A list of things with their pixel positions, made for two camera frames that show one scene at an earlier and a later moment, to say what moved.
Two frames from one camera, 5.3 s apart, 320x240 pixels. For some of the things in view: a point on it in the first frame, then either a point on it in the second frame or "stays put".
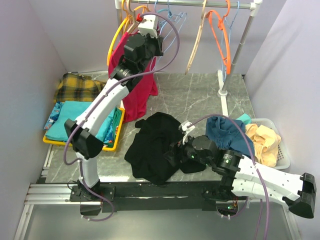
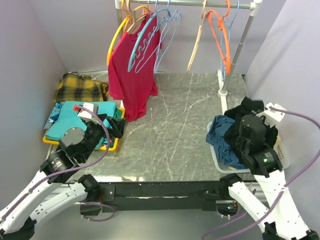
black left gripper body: x=153 y=47 -> x=95 y=132
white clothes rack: x=253 y=5 stays put
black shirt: x=154 y=135 -> x=232 y=131
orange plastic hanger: x=227 y=49 stays put
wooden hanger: x=192 y=57 stays put
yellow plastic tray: x=105 y=147 stays put
